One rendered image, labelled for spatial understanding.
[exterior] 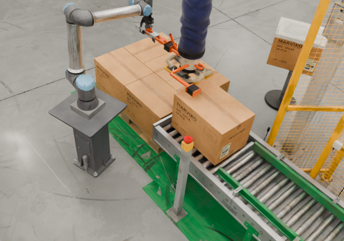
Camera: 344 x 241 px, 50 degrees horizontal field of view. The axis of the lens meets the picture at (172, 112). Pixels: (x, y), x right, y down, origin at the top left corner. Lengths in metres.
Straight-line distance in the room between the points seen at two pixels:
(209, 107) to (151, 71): 1.17
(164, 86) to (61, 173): 1.37
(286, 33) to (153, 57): 1.50
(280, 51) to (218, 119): 1.49
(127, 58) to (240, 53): 1.95
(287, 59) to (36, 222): 3.05
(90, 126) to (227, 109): 1.17
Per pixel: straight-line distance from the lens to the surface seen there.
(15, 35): 5.90
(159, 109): 3.65
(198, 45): 2.96
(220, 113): 3.10
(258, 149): 3.38
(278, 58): 4.31
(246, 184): 3.18
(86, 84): 3.12
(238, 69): 5.25
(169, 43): 3.30
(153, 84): 3.93
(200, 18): 2.81
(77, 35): 3.06
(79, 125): 3.23
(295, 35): 4.22
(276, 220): 2.96
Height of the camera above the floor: 3.05
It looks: 44 degrees down
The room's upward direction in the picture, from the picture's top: 6 degrees clockwise
